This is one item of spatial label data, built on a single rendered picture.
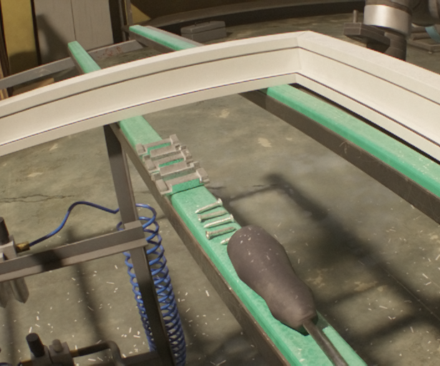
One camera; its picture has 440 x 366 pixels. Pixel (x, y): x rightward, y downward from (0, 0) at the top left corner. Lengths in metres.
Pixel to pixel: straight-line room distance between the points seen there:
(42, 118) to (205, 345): 1.08
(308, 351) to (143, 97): 0.58
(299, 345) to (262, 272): 0.06
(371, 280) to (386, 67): 1.34
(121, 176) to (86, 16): 6.00
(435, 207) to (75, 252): 0.78
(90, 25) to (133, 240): 6.06
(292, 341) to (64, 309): 1.75
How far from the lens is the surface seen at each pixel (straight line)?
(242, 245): 0.41
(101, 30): 7.17
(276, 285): 0.37
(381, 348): 1.68
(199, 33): 6.49
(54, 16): 7.10
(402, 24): 0.99
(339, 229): 2.30
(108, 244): 1.17
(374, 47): 0.99
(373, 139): 0.67
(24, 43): 7.20
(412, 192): 0.60
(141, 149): 0.69
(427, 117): 0.65
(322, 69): 0.87
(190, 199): 0.56
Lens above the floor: 1.10
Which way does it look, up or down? 24 degrees down
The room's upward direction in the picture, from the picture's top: 8 degrees counter-clockwise
